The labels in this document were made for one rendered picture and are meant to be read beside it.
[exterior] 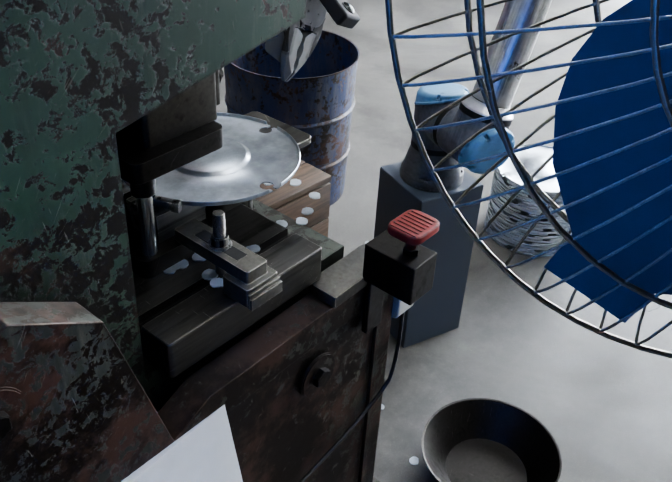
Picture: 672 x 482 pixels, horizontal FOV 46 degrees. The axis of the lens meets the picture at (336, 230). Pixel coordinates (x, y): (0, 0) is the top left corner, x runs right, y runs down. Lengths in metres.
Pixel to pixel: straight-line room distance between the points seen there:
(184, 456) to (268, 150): 0.50
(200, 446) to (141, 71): 0.51
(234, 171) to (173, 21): 0.40
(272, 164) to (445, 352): 0.98
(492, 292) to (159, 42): 1.61
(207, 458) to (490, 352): 1.13
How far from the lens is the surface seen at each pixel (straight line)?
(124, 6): 0.84
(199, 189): 1.20
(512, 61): 1.66
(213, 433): 1.13
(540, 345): 2.18
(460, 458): 1.86
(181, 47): 0.90
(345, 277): 1.25
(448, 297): 2.07
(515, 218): 2.43
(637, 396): 2.13
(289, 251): 1.19
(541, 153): 2.58
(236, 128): 1.36
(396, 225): 1.17
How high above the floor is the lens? 1.41
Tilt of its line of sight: 34 degrees down
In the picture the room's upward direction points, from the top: 3 degrees clockwise
